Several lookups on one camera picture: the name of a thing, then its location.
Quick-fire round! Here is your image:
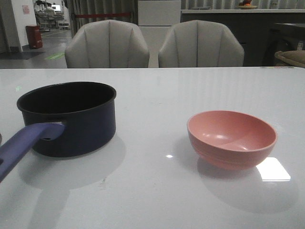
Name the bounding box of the dark blue saucepan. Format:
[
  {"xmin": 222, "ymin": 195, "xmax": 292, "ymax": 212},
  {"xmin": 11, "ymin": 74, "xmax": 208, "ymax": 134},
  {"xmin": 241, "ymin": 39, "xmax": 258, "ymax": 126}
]
[{"xmin": 0, "ymin": 82, "xmax": 116, "ymax": 179}]

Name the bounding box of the pink plastic bowl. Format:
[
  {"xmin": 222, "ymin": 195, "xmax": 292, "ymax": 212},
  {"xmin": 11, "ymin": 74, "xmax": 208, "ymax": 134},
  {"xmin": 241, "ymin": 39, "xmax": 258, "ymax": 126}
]
[{"xmin": 187, "ymin": 110, "xmax": 278, "ymax": 170}]

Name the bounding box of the left beige upholstered chair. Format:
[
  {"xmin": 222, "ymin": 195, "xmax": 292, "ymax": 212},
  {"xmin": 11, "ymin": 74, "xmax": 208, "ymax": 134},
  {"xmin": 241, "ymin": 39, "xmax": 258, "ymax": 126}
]
[{"xmin": 65, "ymin": 20, "xmax": 150, "ymax": 68}]

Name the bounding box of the beige upholstered chair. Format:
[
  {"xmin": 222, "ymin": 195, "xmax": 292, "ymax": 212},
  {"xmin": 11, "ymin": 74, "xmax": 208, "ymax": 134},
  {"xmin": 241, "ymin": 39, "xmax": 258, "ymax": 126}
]
[
  {"xmin": 158, "ymin": 20, "xmax": 244, "ymax": 68},
  {"xmin": 65, "ymin": 20, "xmax": 150, "ymax": 68}
]

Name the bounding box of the right beige upholstered chair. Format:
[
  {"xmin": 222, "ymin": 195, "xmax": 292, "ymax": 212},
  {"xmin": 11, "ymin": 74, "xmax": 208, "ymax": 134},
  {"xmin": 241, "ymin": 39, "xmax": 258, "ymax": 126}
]
[{"xmin": 158, "ymin": 20, "xmax": 244, "ymax": 68}]

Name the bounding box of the white cabinet column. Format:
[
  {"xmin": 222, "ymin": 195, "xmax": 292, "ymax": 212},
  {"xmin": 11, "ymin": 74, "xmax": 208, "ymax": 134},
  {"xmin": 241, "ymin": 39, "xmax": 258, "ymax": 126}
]
[{"xmin": 138, "ymin": 0, "xmax": 181, "ymax": 68}]

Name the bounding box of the red barrier belt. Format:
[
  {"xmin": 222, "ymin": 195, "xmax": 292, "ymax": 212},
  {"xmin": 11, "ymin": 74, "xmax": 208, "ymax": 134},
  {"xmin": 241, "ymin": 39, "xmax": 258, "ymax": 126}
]
[{"xmin": 74, "ymin": 12, "xmax": 132, "ymax": 18}]

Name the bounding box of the grey curtain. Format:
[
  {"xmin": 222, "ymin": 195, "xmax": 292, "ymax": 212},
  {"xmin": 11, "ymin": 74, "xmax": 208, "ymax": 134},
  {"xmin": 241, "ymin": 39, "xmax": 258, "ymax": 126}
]
[{"xmin": 64, "ymin": 0, "xmax": 138, "ymax": 36}]

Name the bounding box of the dark kitchen counter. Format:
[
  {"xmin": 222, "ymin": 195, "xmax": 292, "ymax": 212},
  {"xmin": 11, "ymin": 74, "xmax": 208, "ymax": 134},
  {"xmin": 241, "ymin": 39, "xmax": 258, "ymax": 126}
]
[{"xmin": 181, "ymin": 9, "xmax": 305, "ymax": 66}]

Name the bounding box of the fruit plate on counter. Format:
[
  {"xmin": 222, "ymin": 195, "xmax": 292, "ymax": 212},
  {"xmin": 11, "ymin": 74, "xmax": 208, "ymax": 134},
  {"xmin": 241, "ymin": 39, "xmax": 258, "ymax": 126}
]
[{"xmin": 238, "ymin": 0, "xmax": 257, "ymax": 10}]

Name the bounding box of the red trash bin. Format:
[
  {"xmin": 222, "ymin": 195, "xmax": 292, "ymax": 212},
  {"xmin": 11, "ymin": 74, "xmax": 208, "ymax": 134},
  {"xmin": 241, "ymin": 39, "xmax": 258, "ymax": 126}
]
[{"xmin": 26, "ymin": 25, "xmax": 43, "ymax": 49}]

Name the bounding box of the dark floor mat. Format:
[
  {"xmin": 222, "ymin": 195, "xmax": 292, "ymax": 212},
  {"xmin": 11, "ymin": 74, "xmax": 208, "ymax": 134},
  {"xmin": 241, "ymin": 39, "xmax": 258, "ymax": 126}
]
[{"xmin": 0, "ymin": 52, "xmax": 44, "ymax": 60}]

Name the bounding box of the beige cushion at right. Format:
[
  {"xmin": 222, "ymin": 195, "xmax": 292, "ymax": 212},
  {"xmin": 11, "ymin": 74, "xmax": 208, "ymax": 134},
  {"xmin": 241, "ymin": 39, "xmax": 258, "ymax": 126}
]
[{"xmin": 274, "ymin": 50, "xmax": 305, "ymax": 68}]

